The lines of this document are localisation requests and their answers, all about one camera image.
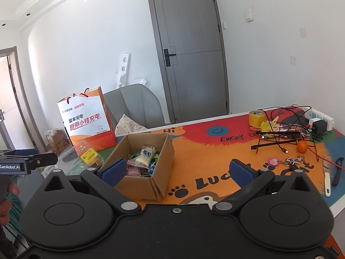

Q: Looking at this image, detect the purple snack packet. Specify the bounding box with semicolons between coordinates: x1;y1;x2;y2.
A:
127;166;149;178

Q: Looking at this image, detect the black door handle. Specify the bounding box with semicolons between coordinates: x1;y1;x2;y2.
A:
163;49;177;67

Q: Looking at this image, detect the bunch of keys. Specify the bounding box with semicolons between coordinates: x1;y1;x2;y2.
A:
282;156;306;171

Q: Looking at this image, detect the grey framed side door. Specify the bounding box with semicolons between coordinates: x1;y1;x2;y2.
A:
0;47;47;153

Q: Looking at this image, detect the red cable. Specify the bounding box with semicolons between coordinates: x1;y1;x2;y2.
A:
294;128;345;171

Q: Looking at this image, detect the white handled knife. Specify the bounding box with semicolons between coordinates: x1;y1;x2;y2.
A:
323;157;332;197

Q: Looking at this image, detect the white bread packet blue label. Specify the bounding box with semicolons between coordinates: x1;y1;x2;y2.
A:
127;144;157;168

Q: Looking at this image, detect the brown cardboard box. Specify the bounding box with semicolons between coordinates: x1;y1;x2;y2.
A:
99;133;175;203

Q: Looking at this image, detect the yellow tape roll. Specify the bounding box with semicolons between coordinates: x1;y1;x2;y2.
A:
248;110;266;127

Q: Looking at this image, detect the white foam piece with holes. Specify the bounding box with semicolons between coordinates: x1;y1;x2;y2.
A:
115;51;133;90

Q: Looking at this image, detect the black cable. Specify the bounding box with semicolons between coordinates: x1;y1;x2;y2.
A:
257;105;313;154

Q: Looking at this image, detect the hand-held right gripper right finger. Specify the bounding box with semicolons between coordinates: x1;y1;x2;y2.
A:
213;159;314;213

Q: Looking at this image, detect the small cardboard box with snacks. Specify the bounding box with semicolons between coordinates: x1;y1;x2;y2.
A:
44;129;68;155

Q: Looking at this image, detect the black wire stand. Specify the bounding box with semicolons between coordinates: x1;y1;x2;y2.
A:
251;130;316;155

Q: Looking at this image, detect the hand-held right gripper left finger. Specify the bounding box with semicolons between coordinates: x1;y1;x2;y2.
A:
43;159;141;213

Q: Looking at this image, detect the yellow crumpled wrapper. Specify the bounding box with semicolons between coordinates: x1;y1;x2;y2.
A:
260;116;282;137

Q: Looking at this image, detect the dark green cloth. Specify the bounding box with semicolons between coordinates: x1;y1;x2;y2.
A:
5;192;27;236

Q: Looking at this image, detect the person's left hand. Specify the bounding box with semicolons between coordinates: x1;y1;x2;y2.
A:
0;183;20;226

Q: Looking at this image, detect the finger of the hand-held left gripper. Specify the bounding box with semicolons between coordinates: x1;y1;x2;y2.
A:
30;152;59;169

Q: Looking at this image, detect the orange and white paper bag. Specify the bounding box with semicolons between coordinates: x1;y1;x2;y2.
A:
56;85;117;152

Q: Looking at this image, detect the white power strip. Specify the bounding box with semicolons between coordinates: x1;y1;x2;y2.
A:
302;107;335;130

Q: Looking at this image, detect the polka dot cushion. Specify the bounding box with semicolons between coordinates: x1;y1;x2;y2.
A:
115;114;148;137

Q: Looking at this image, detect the clear plastic clamshell container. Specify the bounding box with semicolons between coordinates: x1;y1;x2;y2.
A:
57;140;106;176

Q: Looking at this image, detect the colourful printed table mat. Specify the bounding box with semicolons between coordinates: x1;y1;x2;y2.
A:
96;106;345;209

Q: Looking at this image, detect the black charger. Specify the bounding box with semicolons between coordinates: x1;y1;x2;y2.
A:
313;120;327;135

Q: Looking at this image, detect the grey chair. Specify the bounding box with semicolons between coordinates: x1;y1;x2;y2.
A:
103;84;165;130

